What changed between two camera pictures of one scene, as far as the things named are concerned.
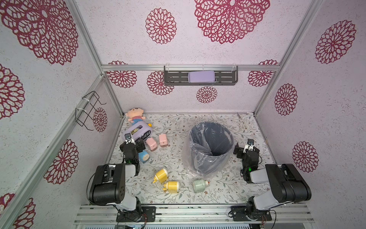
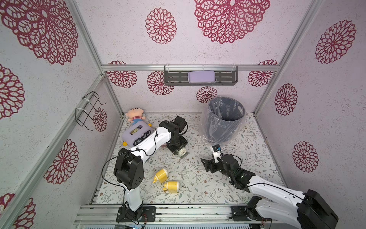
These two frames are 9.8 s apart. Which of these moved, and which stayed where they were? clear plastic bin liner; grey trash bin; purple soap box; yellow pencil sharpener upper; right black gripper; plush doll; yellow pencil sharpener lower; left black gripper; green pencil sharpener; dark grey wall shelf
Moved: left black gripper; right black gripper; clear plastic bin liner; green pencil sharpener; grey trash bin
Stayed: dark grey wall shelf; yellow pencil sharpener lower; plush doll; purple soap box; yellow pencil sharpener upper
